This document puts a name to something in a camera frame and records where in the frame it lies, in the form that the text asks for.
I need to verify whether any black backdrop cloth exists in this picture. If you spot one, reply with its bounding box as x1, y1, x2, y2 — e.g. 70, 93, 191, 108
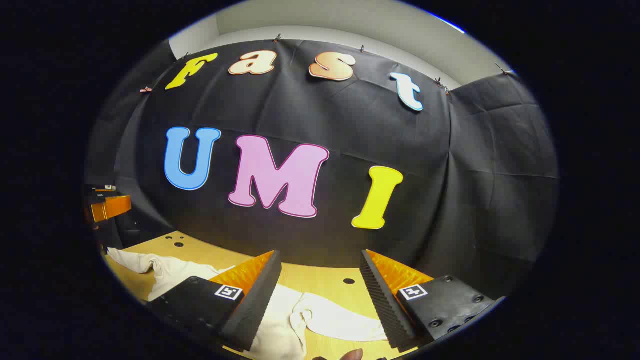
82, 39, 559, 301

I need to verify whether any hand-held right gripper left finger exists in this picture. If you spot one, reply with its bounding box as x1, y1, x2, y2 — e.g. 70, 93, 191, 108
146, 250, 283, 352

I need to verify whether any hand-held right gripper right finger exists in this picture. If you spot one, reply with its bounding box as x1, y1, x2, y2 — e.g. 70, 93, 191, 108
360, 249, 506, 351

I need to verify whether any white sweatshirt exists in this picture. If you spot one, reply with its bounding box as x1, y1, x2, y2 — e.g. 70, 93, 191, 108
106, 247, 390, 360

